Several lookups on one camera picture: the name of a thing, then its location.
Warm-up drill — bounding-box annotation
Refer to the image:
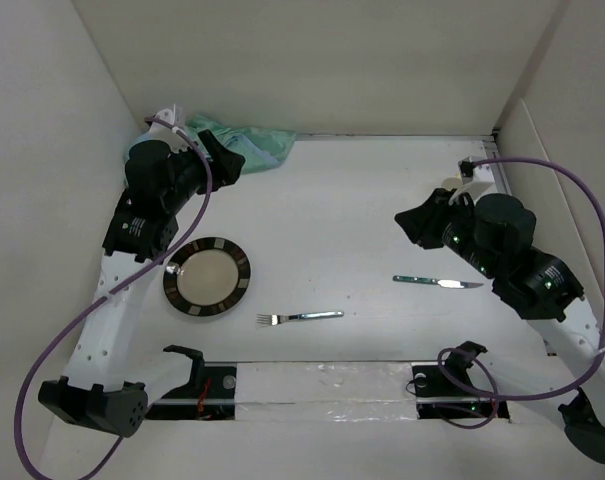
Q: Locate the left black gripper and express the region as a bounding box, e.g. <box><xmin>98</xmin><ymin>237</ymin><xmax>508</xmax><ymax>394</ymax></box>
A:
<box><xmin>162</xmin><ymin>130</ymin><xmax>242</xmax><ymax>213</ymax></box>

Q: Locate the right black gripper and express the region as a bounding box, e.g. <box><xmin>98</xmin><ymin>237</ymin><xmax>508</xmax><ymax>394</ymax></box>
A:
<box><xmin>395</xmin><ymin>186</ymin><xmax>501</xmax><ymax>279</ymax></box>

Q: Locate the green patterned cloth placemat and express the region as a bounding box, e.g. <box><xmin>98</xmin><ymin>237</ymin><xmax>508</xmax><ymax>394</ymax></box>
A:
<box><xmin>185</xmin><ymin>115</ymin><xmax>296</xmax><ymax>174</ymax></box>

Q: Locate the knife with green handle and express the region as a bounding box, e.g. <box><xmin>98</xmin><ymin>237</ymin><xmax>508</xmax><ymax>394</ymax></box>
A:
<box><xmin>392</xmin><ymin>275</ymin><xmax>483</xmax><ymax>289</ymax></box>

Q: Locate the dark rimmed beige plate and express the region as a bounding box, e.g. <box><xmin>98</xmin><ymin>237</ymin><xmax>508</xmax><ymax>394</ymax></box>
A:
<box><xmin>162</xmin><ymin>237</ymin><xmax>251</xmax><ymax>318</ymax></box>

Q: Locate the silver fork green handle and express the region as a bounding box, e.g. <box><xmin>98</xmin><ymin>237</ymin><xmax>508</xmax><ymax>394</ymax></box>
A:
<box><xmin>256</xmin><ymin>311</ymin><xmax>345</xmax><ymax>326</ymax></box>

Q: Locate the yellow paper cup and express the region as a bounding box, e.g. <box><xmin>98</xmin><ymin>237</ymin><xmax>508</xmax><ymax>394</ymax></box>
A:
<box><xmin>441</xmin><ymin>177</ymin><xmax>463</xmax><ymax>191</ymax></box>

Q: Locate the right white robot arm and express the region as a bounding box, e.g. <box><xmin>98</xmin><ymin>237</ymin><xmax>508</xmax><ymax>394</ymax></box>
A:
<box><xmin>394</xmin><ymin>188</ymin><xmax>605</xmax><ymax>464</ymax></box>

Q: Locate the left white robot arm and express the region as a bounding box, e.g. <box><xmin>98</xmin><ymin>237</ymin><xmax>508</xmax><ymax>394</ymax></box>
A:
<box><xmin>38</xmin><ymin>130</ymin><xmax>245</xmax><ymax>438</ymax></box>

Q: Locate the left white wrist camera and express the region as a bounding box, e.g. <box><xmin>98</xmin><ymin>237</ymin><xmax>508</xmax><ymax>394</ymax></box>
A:
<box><xmin>146</xmin><ymin>104</ymin><xmax>187</xmax><ymax>150</ymax></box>

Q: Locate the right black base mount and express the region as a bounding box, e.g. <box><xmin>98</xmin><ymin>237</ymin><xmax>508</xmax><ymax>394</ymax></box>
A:
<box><xmin>405</xmin><ymin>361</ymin><xmax>511</xmax><ymax>421</ymax></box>

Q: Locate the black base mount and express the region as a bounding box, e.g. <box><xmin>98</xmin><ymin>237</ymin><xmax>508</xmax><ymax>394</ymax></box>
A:
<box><xmin>145</xmin><ymin>363</ymin><xmax>237</xmax><ymax>421</ymax></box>
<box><xmin>405</xmin><ymin>361</ymin><xmax>511</xmax><ymax>421</ymax></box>

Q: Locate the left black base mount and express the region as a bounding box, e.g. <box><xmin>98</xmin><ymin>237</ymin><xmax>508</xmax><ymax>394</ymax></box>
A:
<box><xmin>145</xmin><ymin>363</ymin><xmax>237</xmax><ymax>421</ymax></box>

